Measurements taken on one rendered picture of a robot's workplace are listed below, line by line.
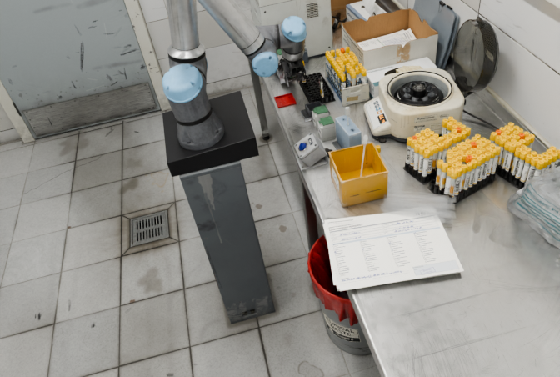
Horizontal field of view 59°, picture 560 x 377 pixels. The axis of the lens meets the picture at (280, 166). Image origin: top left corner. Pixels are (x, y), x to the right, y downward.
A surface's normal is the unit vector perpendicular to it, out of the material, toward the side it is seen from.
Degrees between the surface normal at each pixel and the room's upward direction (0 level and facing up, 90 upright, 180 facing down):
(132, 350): 0
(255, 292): 90
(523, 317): 0
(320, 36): 90
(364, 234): 0
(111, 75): 90
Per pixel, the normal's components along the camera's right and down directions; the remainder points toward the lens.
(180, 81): -0.17, -0.63
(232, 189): 0.22, 0.62
